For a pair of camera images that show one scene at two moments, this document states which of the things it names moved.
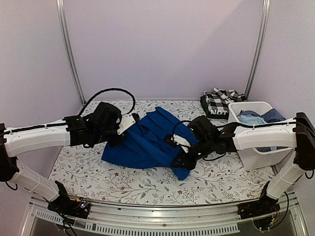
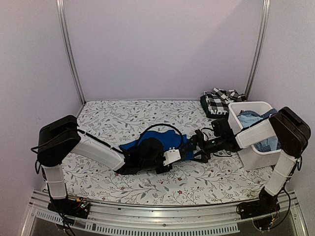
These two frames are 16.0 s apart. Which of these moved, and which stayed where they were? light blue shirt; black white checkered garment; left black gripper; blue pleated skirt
Moved: left black gripper; blue pleated skirt
Stayed: black white checkered garment; light blue shirt
